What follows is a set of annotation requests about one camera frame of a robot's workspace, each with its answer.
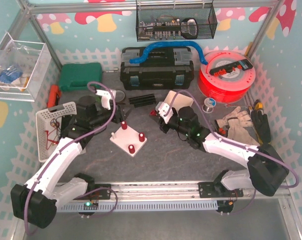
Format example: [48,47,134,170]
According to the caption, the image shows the black wire mesh basket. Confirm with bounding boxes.
[136,3,217,42]

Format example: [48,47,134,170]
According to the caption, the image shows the orange black pliers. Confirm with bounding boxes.
[218,127,227,136]

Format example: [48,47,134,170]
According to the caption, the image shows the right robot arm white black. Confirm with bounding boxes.
[155,102,289,197]

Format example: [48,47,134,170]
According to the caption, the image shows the clear acrylic wall box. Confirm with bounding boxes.
[0,33,51,102]

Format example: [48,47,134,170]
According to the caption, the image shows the white perforated basket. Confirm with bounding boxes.
[36,101,76,163]

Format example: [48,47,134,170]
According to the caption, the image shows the orange utility knife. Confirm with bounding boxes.
[47,84,61,108]

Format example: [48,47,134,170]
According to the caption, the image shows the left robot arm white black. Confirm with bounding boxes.
[10,95,125,231]

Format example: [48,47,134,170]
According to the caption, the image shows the white peg base plate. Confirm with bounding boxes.
[109,125,147,157]

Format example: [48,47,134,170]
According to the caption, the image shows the white spring tray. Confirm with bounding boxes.
[164,90,194,111]

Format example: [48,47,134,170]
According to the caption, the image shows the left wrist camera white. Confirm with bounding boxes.
[95,89,116,110]

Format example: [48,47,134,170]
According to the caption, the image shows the green plastic case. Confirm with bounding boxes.
[58,62,103,92]

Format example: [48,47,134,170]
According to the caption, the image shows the brown tape roll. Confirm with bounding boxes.
[115,90,126,103]

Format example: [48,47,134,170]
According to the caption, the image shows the red spring three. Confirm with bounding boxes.
[128,144,135,154]

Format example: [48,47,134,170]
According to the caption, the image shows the red spring one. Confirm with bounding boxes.
[121,121,128,130]

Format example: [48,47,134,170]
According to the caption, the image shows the blue corrugated hose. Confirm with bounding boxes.
[129,41,208,66]

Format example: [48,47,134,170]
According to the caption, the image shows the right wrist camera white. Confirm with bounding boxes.
[155,101,178,124]

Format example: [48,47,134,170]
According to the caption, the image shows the black toolbox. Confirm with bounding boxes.
[120,47,194,91]

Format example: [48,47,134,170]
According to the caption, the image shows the black red terminal strip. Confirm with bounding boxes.
[209,59,253,77]

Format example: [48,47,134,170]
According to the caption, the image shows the black aluminium extrusion block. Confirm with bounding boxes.
[129,94,156,108]

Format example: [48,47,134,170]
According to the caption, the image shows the blue white glove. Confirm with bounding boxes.
[0,65,23,85]

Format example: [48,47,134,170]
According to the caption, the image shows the black device in basket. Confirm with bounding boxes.
[60,114,75,138]

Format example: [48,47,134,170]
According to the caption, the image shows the solder wire spool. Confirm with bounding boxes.
[202,97,216,114]

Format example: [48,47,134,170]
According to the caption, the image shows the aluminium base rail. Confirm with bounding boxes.
[55,181,289,213]

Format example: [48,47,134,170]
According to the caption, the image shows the white work glove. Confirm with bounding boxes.
[215,106,260,146]

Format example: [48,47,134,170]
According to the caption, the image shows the red filament spool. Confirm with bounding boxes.
[198,50,256,103]

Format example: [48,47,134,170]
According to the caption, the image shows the red spring two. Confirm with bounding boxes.
[138,132,145,142]

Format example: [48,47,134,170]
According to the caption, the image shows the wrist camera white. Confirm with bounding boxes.
[155,101,178,124]
[95,89,116,110]

